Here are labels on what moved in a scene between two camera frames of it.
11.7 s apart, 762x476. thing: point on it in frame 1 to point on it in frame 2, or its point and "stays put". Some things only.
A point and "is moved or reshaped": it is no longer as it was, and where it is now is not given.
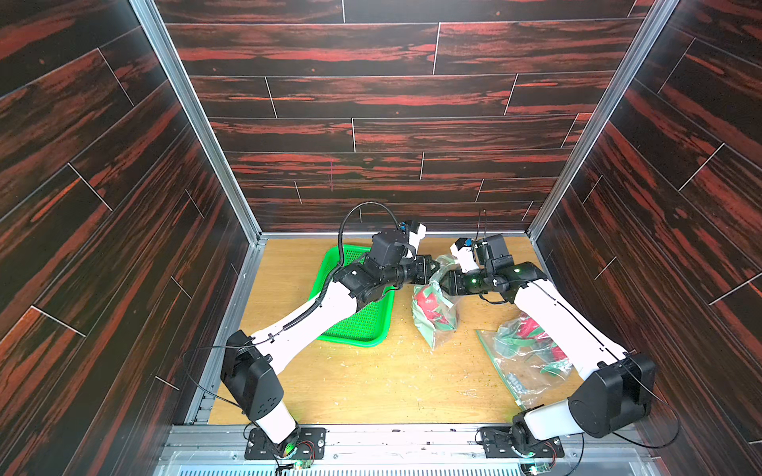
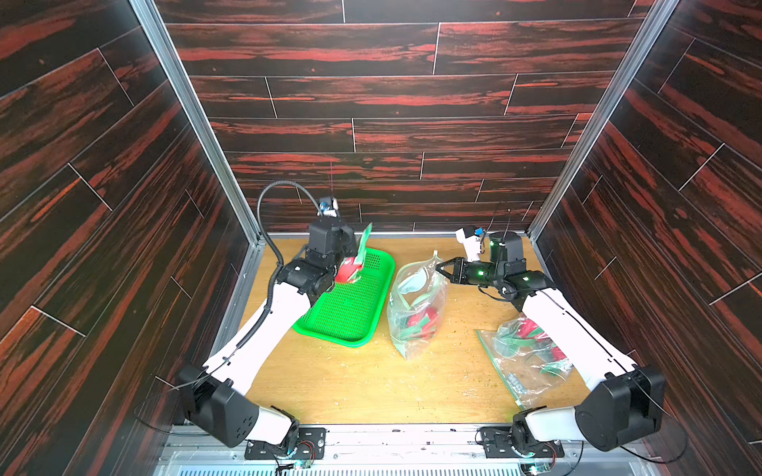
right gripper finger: x=445 y=283 to x=449 y=269
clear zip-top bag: x=437 y=312 is moved or reshaped
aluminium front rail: x=407 y=450 stays put
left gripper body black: x=412 y=273 to x=345 y=249
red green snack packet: x=429 y=302 is moved or reshaped
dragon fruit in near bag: x=530 y=336 stays put
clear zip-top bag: x=529 y=359 stays put
